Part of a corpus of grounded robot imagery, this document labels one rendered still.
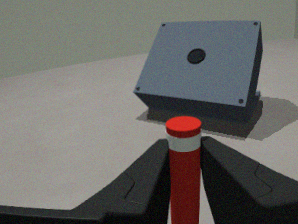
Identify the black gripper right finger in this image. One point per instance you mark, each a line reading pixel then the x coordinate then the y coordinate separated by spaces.
pixel 242 191

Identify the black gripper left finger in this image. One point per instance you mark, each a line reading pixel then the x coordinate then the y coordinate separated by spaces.
pixel 139 195

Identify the red peg with white band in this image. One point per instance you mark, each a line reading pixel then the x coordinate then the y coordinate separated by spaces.
pixel 184 135

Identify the blue-grey sloped panel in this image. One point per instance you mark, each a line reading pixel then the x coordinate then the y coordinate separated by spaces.
pixel 207 69

